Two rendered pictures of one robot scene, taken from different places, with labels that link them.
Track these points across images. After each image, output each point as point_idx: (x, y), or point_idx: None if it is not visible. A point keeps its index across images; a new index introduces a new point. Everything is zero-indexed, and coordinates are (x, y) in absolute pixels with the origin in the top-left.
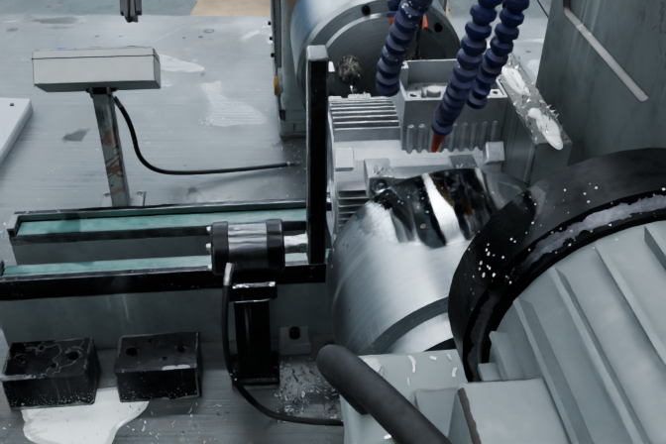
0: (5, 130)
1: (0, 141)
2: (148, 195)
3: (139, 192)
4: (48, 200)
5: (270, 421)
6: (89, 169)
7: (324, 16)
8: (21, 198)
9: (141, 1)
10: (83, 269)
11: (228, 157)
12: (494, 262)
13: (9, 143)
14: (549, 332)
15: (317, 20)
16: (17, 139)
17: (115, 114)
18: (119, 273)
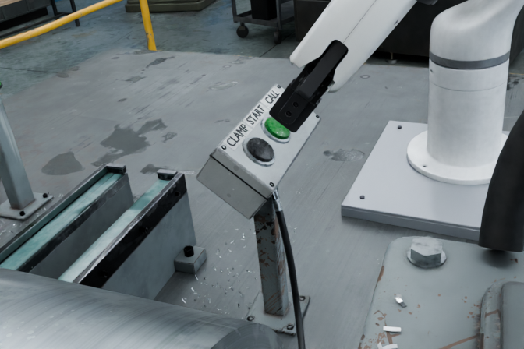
0: (465, 220)
1: (439, 216)
2: (286, 338)
3: (291, 326)
4: (321, 256)
5: None
6: (373, 292)
7: (0, 268)
8: (335, 239)
9: (298, 107)
10: (75, 208)
11: None
12: None
13: (445, 227)
14: None
15: (27, 273)
16: (469, 240)
17: (266, 209)
18: (37, 220)
